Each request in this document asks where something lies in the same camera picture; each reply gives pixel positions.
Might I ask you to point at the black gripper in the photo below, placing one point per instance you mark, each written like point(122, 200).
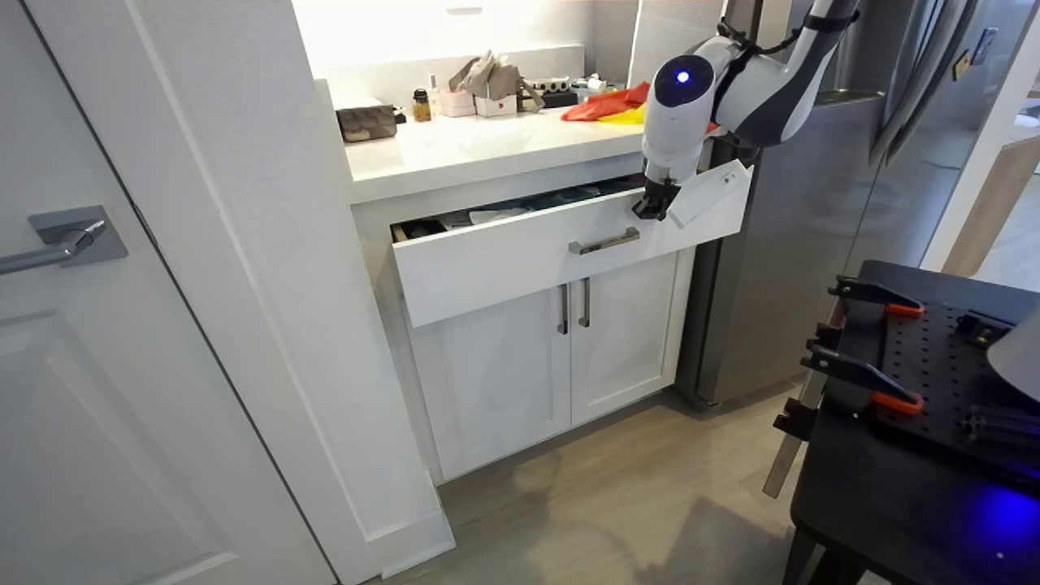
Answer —
point(663, 194)

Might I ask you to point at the white wooden drawer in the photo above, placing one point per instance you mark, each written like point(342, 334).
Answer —
point(489, 263)

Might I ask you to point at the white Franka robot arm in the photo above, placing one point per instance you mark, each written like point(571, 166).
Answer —
point(677, 117)

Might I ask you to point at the yellow plastic bag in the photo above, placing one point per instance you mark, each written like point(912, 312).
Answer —
point(632, 116)

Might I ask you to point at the orange and yellow items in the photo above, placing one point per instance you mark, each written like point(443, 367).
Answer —
point(606, 101)

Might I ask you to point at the black small countertop item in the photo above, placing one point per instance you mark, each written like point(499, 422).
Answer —
point(565, 96)

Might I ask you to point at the stainless steel refrigerator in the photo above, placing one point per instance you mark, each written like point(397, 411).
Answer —
point(800, 272)

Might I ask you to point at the white kitchen cabinet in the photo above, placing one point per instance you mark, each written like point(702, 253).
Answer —
point(475, 151)

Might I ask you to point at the black orange spring clamp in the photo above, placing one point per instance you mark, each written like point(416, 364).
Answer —
point(865, 382)
point(871, 297)

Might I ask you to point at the small amber bottle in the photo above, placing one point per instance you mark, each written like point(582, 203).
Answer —
point(420, 104)

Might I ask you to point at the grey bar clamp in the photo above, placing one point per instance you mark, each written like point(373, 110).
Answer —
point(791, 444)

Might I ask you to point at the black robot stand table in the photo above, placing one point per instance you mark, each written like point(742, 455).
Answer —
point(912, 497)

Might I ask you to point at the white panel door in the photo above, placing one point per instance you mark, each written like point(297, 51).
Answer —
point(163, 377)

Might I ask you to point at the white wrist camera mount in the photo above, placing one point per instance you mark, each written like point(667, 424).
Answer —
point(712, 195)

